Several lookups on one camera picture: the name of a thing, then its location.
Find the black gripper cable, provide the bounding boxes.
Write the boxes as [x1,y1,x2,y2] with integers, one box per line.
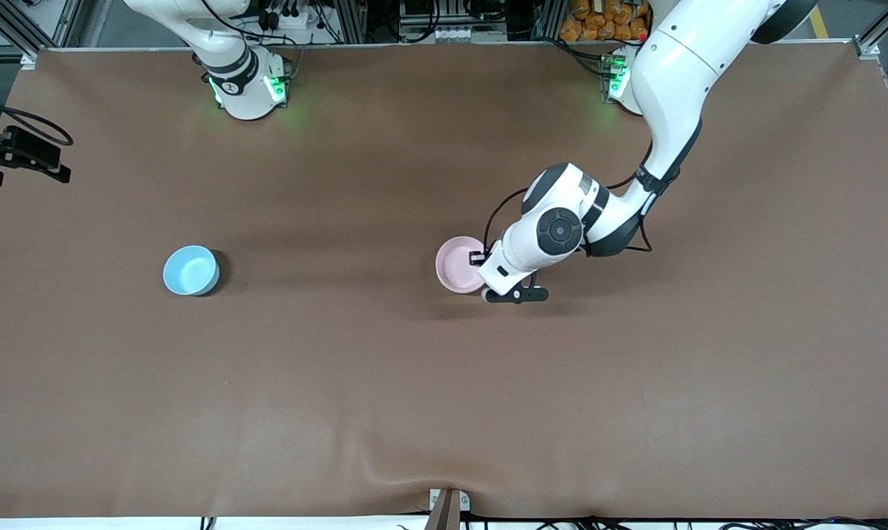
[0,87,74,146]
[486,140,655,255]

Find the blue bowl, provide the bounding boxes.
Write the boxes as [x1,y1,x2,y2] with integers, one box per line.
[163,245,221,297]

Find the orange snack bag pile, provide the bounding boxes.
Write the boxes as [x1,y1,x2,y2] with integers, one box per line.
[560,0,655,43]

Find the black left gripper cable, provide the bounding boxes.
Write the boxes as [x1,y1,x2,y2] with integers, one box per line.
[486,140,655,255]

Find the brown table cloth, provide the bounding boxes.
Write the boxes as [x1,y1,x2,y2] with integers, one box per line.
[0,43,888,520]

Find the pink bowl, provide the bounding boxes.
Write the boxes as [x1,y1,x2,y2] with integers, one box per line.
[435,236,489,294]

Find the black electronics box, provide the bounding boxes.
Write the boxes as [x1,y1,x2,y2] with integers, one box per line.
[398,0,507,24]

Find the aluminium frame corner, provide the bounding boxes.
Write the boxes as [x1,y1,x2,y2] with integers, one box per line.
[0,0,84,68]
[853,0,888,155]

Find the aluminium frame post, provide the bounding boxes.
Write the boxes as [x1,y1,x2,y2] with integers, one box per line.
[530,0,563,41]
[331,0,371,45]

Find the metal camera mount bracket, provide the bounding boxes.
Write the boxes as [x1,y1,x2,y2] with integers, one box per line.
[428,487,471,530]

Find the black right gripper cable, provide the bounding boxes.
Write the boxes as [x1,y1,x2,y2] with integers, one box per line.
[0,87,74,146]

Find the white power strip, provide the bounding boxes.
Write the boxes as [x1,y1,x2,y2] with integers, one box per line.
[256,6,332,32]

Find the white terminal block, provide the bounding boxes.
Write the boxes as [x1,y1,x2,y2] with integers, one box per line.
[431,26,490,43]

